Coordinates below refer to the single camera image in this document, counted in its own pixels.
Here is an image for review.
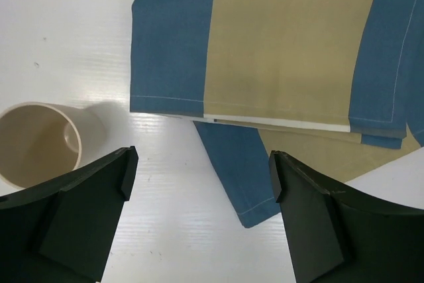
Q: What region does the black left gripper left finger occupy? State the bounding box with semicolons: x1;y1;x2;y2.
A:
1;146;138;282

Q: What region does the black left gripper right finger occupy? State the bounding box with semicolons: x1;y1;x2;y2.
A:
269;151;423;282

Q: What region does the beige cup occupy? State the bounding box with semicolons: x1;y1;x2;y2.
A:
1;102;107;189

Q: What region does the blue tan striped placemat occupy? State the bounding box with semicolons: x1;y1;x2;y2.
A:
130;0;423;228

